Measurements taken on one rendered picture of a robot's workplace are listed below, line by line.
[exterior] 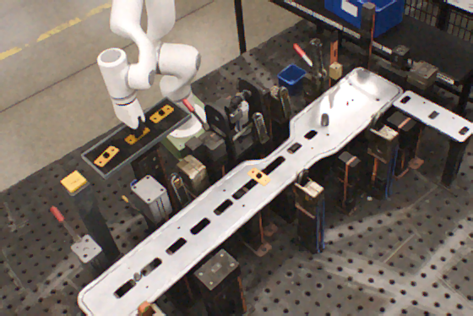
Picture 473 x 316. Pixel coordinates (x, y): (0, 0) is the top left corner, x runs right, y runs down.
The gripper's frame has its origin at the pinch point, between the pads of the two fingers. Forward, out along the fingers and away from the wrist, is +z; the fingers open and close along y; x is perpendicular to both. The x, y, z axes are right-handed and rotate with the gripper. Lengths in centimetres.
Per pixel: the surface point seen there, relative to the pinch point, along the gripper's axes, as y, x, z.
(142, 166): 3.3, -3.8, 13.2
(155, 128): 2.3, 6.2, 2.6
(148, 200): 19.8, -13.9, 7.9
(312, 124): 34, 52, 19
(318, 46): 24, 67, -3
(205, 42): -135, 143, 118
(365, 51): 24, 97, 19
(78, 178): -0.8, -24.4, 2.7
